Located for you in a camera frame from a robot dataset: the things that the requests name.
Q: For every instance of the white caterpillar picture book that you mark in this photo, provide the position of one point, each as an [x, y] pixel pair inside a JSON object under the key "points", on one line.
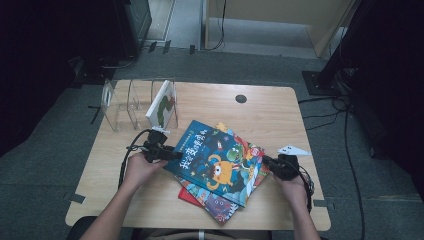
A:
{"points": [[163, 106]]}

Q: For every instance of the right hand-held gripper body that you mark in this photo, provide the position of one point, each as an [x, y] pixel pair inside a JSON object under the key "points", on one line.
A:
{"points": [[286, 166]]}

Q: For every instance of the grey tape piece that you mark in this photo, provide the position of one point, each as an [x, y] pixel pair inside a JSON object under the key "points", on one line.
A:
{"points": [[77, 198], [323, 204]]}

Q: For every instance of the person's left hand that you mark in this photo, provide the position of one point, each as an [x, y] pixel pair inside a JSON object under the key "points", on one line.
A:
{"points": [[138, 173]]}

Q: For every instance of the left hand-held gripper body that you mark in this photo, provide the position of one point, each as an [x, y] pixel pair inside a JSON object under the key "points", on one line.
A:
{"points": [[156, 150]]}

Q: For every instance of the black metal stand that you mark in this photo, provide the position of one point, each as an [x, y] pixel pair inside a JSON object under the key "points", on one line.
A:
{"points": [[320, 81]]}

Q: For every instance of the light blue monsters picture book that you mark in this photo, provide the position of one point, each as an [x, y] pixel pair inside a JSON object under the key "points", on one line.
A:
{"points": [[220, 208]]}

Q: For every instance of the black cabinet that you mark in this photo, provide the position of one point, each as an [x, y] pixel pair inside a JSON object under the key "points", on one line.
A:
{"points": [[133, 23]]}

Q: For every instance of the dark blue picture book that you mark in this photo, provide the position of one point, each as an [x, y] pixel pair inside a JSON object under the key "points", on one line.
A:
{"points": [[200, 146]]}

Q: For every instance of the clear acrylic book rack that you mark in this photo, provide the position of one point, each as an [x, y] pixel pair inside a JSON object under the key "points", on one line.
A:
{"points": [[110, 100]]}

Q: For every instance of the black floor tape strip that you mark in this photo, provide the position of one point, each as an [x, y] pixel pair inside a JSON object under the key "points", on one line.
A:
{"points": [[192, 49], [166, 46], [152, 46]]}

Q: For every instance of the black round table grommet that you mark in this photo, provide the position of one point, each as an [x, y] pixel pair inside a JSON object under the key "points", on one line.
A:
{"points": [[240, 98]]}

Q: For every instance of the person's right hand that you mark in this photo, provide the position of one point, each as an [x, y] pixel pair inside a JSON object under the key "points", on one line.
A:
{"points": [[295, 191]]}

